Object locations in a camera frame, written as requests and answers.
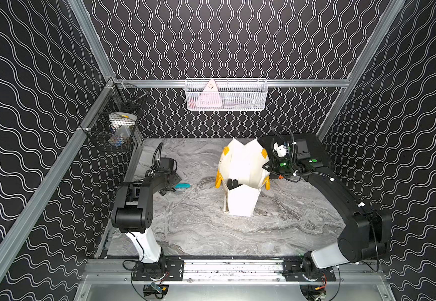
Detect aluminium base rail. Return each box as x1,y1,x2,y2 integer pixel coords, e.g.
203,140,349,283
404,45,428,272
131,257,335,283

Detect white canvas pouch yellow handles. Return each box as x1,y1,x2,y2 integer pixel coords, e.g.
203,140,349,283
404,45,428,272
215,138,270,217

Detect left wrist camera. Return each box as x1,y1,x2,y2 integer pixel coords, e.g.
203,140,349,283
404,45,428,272
157,158,177,173

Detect black wire mesh basket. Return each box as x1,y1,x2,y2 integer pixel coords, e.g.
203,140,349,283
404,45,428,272
85,80,150,153

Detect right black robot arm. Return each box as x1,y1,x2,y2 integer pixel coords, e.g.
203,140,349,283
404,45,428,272
263,153,392,277

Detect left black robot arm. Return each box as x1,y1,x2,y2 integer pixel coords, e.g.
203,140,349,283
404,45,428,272
111,172,181,280

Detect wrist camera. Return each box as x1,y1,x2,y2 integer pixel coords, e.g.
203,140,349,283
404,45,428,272
294,139,311,160
157,158,177,173

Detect pink triangular card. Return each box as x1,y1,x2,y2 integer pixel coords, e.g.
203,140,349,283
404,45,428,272
195,79,223,110

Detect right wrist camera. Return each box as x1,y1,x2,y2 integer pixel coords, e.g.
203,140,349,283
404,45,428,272
294,139,311,160

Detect white wire wall basket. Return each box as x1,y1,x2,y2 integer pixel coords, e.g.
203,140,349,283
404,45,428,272
184,78,269,111

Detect teal utility knife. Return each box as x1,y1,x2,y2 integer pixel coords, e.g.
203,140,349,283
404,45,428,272
175,183,190,189

